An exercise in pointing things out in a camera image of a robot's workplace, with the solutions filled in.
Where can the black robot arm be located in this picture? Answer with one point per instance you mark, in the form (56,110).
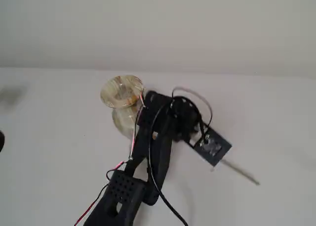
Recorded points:
(153,147)

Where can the black wrist camera plate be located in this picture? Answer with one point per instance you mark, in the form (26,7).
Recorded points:
(213,147)

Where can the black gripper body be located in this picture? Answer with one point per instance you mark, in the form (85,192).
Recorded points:
(151,103)

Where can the dark round object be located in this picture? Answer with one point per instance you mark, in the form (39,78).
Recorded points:
(1,141)

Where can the marbled onyx stone vase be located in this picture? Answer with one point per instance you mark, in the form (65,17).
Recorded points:
(123,92)

